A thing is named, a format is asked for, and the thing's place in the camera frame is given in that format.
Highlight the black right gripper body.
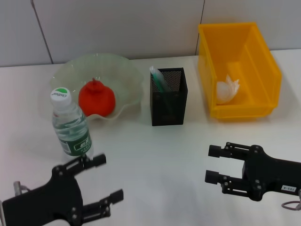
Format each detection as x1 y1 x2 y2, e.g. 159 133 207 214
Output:
241 144 301 202

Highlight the white paper ball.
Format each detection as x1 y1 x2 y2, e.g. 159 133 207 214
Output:
216 75 241 105

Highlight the grey glitter pen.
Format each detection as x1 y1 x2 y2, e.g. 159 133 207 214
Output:
149 66 173 93

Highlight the black mesh pen holder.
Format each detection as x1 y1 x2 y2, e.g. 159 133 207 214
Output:
150 67 189 127

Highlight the yellow plastic bin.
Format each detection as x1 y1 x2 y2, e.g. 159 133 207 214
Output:
197 22 283 122

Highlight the clear green-label water bottle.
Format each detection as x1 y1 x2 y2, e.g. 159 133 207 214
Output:
49 87 95 160

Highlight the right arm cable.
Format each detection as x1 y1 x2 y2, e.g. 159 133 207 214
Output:
281 200 301 210

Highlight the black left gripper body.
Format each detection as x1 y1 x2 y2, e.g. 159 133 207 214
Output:
1 164 84 226

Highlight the pale green glass fruit plate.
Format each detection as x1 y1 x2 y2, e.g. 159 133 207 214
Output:
48 53 144 121

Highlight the red-orange toy orange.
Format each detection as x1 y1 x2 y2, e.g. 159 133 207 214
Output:
78 77 117 117

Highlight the mint green pen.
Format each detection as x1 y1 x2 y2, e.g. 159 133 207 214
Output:
152 72 175 114

